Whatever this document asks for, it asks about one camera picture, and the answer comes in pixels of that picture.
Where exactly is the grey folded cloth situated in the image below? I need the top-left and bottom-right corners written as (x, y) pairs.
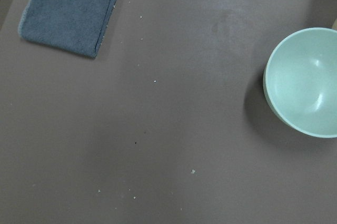
top-left (18, 0), bottom-right (117, 58)

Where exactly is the mint green bowl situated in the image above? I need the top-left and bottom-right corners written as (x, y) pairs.
top-left (263, 27), bottom-right (336, 138)

